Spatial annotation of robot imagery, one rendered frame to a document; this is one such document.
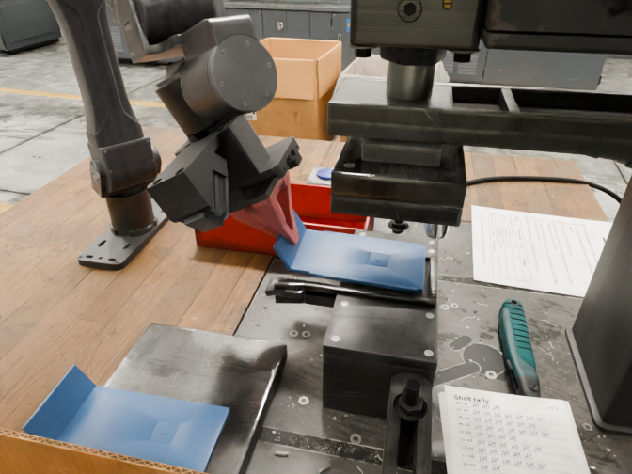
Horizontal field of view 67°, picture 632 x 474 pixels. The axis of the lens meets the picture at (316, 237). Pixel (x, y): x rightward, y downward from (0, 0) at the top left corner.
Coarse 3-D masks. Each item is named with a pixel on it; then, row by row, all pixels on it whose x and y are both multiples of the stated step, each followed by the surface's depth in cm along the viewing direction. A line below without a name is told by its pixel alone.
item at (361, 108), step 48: (384, 48) 37; (336, 96) 39; (384, 96) 39; (432, 96) 39; (480, 96) 41; (528, 96) 40; (576, 96) 40; (624, 96) 39; (384, 144) 37; (432, 144) 37; (480, 144) 36; (528, 144) 35; (576, 144) 35; (624, 144) 34; (336, 192) 37; (384, 192) 36; (432, 192) 35
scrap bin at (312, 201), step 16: (304, 192) 76; (320, 192) 75; (304, 208) 77; (320, 208) 77; (224, 224) 68; (240, 224) 67; (304, 224) 65; (320, 224) 65; (336, 224) 76; (352, 224) 76; (368, 224) 65; (208, 240) 70; (224, 240) 69; (240, 240) 69; (256, 240) 68; (272, 240) 68
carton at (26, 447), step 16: (0, 432) 37; (16, 432) 37; (0, 448) 38; (16, 448) 37; (32, 448) 37; (48, 448) 36; (64, 448) 36; (80, 448) 36; (0, 464) 39; (16, 464) 39; (32, 464) 38; (48, 464) 38; (64, 464) 37; (80, 464) 36; (96, 464) 36; (112, 464) 35; (128, 464) 35; (144, 464) 35; (160, 464) 35
